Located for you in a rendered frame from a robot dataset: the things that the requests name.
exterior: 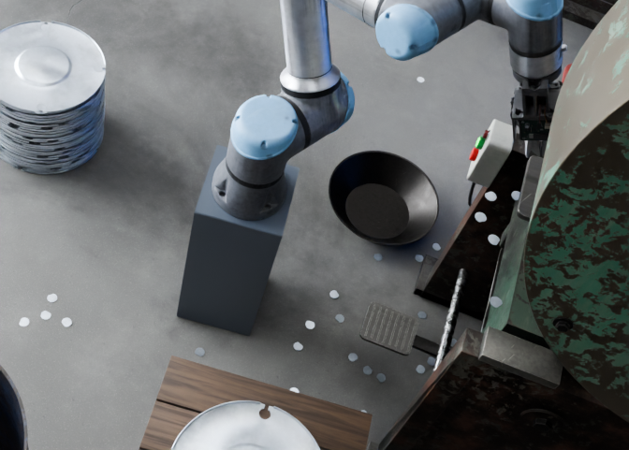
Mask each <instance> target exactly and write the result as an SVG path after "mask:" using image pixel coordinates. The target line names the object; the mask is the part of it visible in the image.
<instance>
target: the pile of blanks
mask: <svg viewBox="0 0 629 450"><path fill-rule="evenodd" d="M105 82H106V75H105V78H104V81H103V83H102V85H101V87H100V88H99V90H98V91H97V92H96V93H95V94H94V95H93V96H92V97H91V98H90V99H89V100H87V101H86V102H84V103H83V104H81V105H79V106H77V107H75V108H73V109H68V110H65V111H60V112H54V113H43V110H40V111H39V113H34V112H28V111H24V110H20V109H15V108H13V107H11V106H9V105H7V104H5V103H3V102H2V101H0V158H2V159H3V160H4V161H5V162H6V163H8V164H9V165H11V166H13V167H15V168H17V169H19V167H20V168H22V171H25V172H29V173H34V174H44V175H49V174H58V173H63V172H67V171H69V170H72V169H75V168H77V167H80V166H81V165H83V164H85V163H86V162H87V161H88V160H90V159H91V158H92V157H93V156H94V155H95V153H96V152H97V149H99V147H100V145H101V143H102V140H103V136H104V121H105V105H106V100H105Z"/></svg>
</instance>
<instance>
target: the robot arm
mask: <svg viewBox="0 0 629 450"><path fill-rule="evenodd" d="M328 2H330V3H331V4H333V5H334V6H336V7H338V8H340V9H342V10H343V11H345V12H347V13H349V14H350V15H352V16H354V17H355V18H357V19H359V20H361V21H362V22H365V23H367V24H368V25H370V26H371V27H373V28H374V29H375V32H376V37H377V40H378V42H379V44H380V46H381V48H384V49H385V50H386V53H387V55H389V56H390V57H392V58H393V59H396V60H399V61H407V60H411V59H413V58H415V57H417V56H419V55H420V54H423V53H426V52H428V51H430V50H431V49H432V48H433V47H434V46H435V45H437V44H439V43H440V42H442V41H444V40H445V39H447V38H449V37H450V36H452V35H454V34H456V33H458V32H459V31H460V30H462V29H463V28H465V27H466V26H468V25H470V24H471V23H473V22H475V21H477V20H481V21H483V22H487V23H490V24H492V25H495V26H499V27H502V28H504V29H506V30H507V31H508V38H509V55H510V64H511V67H512V70H513V76H514V78H515V79H516V80H517V81H518V82H519V86H518V87H516V88H515V89H514V95H515V96H514V97H511V101H510V103H511V112H510V117H511V120H512V128H513V141H516V134H517V126H518V127H519V140H524V141H525V156H526V157H527V158H528V157H529V155H530V151H532V152H534V153H535V154H536V155H537V156H544V155H545V150H546V146H547V142H548V137H549V129H550V126H551V121H552V116H553V112H554V110H555V106H556V102H557V99H558V96H559V93H560V91H561V88H562V86H561V85H560V83H559V82H554V81H555V80H556V79H558V78H559V76H560V75H561V72H562V62H563V51H567V45H563V0H280V9H281V17H282V25H283V34H284V43H285V59H286V68H285V69H284V70H283V72H282V73H281V76H280V82H281V90H282V92H281V93H280V94H278V95H271V96H266V95H265V94H263V95H258V96H255V97H252V98H250V99H249V100H247V101H246V102H244V103H243V104H242V105H241V106H240V108H239V109H238V111H237V113H236V116H235V118H234V120H233V122H232V125H231V129H230V140H229V144H228V148H227V156H226V158H225V159H224V160H223V161H222V162H221V163H220V164H219V165H218V167H217V168H216V170H215V171H214V174H213V178H212V194H213V197H214V199H215V201H216V202H217V204H218V205H219V206H220V207H221V208H222V209H223V210H224V211H225V212H227V213H228V214H230V215H232V216H234V217H237V218H239V219H243V220H250V221H254V220H262V219H265V218H268V217H270V216H272V215H273V214H274V213H275V212H277V211H278V210H279V209H280V208H281V207H282V205H283V203H284V201H285V195H286V190H287V184H286V179H285V172H284V170H285V165H286V162H287V161H288V160H289V159H290V158H291V157H293V156H294V155H296V154H298V153H299V152H301V151H303V150H304V149H306V148H308V147H309V146H311V145H313V144H314V143H316V142H317V141H318V140H320V139H321V138H323V137H325V136H326V135H328V134H330V133H333V132H335V131H337V130H338V129H339V128H340V127H341V126H342V125H343V124H345V123H346V122H347V121H348V120H349V119H350V118H351V116H352V114H353V111H354V107H355V96H354V92H353V89H352V87H351V86H349V85H348V83H349V80H348V79H347V77H346V76H345V75H344V74H343V73H342V72H341V71H340V69H339V68H338V67H337V66H336V65H334V64H333V63H332V62H331V51H330V39H329V14H328ZM541 141H542V145H541Z"/></svg>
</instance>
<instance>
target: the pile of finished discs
mask: <svg viewBox="0 0 629 450"><path fill-rule="evenodd" d="M264 407H265V404H262V403H261V402H259V401H251V400H237V401H231V402H226V403H222V404H219V405H216V406H214V407H211V408H210V409H208V410H206V411H205V412H203V413H201V414H199V415H198V416H197V417H195V418H194V419H193V420H192V421H191V422H190V423H189V424H188V425H187V426H186V427H185V428H184V429H183V430H182V432H181V433H180V435H179V436H178V438H177V439H176V441H175V443H174V444H173V446H172V448H171V450H320V448H319V446H318V444H317V443H316V441H315V439H314V437H313V436H312V434H311V433H310V432H309V430H308V429H307V428H306V427H305V426H304V425H303V424H302V423H301V422H300V421H299V420H298V419H296V418H295V417H294V416H292V415H291V414H289V413H287V412H285V411H284V410H282V409H280V408H277V407H275V406H274V407H271V406H269V409H268V411H270V412H271V417H270V418H269V419H262V418H261V417H260V416H259V411H260V410H261V409H264Z"/></svg>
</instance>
